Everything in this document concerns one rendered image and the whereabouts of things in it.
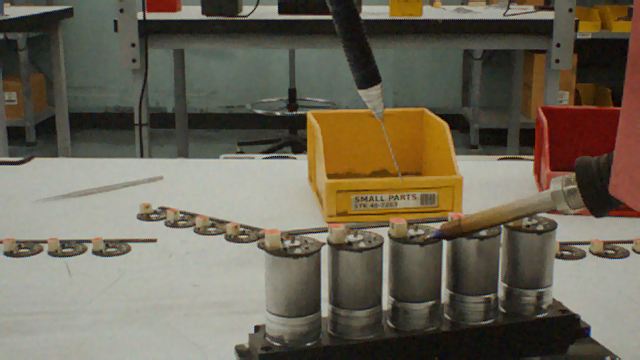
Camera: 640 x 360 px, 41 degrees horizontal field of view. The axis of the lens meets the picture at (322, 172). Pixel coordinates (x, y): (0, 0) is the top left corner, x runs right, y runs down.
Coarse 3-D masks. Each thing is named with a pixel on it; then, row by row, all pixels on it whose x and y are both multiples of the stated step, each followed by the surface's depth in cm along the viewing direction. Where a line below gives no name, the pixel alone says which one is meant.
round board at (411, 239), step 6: (408, 228) 39; (420, 228) 39; (426, 228) 38; (432, 228) 39; (438, 228) 39; (390, 234) 38; (426, 234) 38; (396, 240) 37; (402, 240) 37; (408, 240) 37; (414, 240) 37; (420, 240) 37; (426, 240) 37; (432, 240) 37; (438, 240) 37
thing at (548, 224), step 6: (534, 216) 40; (540, 216) 40; (540, 222) 40; (546, 222) 39; (552, 222) 40; (510, 228) 39; (516, 228) 39; (522, 228) 39; (528, 228) 39; (534, 228) 39; (546, 228) 39; (552, 228) 39
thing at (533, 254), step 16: (512, 240) 39; (528, 240) 39; (544, 240) 39; (512, 256) 39; (528, 256) 39; (544, 256) 39; (512, 272) 39; (528, 272) 39; (544, 272) 39; (512, 288) 39; (528, 288) 39; (544, 288) 39; (512, 304) 40; (528, 304) 39; (544, 304) 39
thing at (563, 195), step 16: (560, 176) 34; (544, 192) 34; (560, 192) 33; (576, 192) 33; (496, 208) 35; (512, 208) 35; (528, 208) 34; (544, 208) 34; (560, 208) 33; (576, 208) 33; (448, 224) 36; (464, 224) 36; (480, 224) 35; (496, 224) 35; (448, 240) 36
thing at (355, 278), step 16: (352, 240) 37; (336, 256) 37; (352, 256) 36; (368, 256) 36; (336, 272) 37; (352, 272) 36; (368, 272) 37; (336, 288) 37; (352, 288) 37; (368, 288) 37; (336, 304) 37; (352, 304) 37; (368, 304) 37; (336, 320) 37; (352, 320) 37; (368, 320) 37; (336, 336) 37; (352, 336) 37; (368, 336) 37
